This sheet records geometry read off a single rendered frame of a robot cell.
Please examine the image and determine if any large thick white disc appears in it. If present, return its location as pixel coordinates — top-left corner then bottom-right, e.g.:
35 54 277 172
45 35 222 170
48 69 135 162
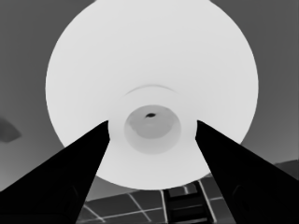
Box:
45 0 260 191

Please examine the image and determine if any dark robot body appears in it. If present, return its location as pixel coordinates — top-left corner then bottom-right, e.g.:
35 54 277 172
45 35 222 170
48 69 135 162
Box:
163 183 217 224

